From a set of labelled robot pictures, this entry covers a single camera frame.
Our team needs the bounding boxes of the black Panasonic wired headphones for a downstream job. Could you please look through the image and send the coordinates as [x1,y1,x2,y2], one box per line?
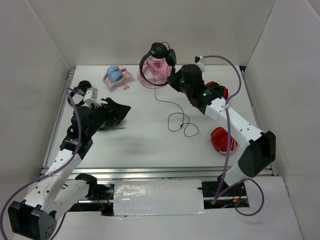
[139,41,200,138]

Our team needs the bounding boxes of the small black headphones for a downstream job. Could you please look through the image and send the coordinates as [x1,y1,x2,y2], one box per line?
[67,80,92,106]

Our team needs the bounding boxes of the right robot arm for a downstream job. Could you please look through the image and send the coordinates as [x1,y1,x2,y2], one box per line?
[167,64,276,196]

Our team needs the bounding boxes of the white taped cover sheet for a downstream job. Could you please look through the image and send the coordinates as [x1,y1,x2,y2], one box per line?
[113,179,205,216]

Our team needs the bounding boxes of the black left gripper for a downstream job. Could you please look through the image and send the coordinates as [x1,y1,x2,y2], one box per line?
[86,97,131,137]

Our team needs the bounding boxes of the pink blue cat-ear headphones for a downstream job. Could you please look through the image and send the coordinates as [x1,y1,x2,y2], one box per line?
[102,65,133,90]

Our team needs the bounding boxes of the pink gaming headphones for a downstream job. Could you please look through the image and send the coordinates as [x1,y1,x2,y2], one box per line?
[137,57,173,89]

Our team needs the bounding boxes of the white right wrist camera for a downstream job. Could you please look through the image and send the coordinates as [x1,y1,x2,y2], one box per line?
[194,56,206,73]

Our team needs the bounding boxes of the black headset with microphone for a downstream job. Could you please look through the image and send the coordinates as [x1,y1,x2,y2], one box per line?
[98,121,125,132]

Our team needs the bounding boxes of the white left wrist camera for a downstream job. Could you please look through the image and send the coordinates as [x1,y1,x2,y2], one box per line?
[83,87,101,107]

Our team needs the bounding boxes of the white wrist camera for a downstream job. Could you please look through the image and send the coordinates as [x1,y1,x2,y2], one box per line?
[194,56,206,73]
[83,87,101,107]

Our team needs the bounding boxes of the red black headphones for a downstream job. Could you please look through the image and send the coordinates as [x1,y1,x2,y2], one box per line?
[205,81,229,100]

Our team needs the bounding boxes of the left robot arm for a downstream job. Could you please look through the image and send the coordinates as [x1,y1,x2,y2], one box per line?
[7,97,131,240]

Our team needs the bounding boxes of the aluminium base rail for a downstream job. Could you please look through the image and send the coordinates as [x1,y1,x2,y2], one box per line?
[38,166,276,181]

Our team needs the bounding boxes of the folded red headphones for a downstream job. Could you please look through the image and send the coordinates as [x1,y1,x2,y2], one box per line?
[210,127,228,155]

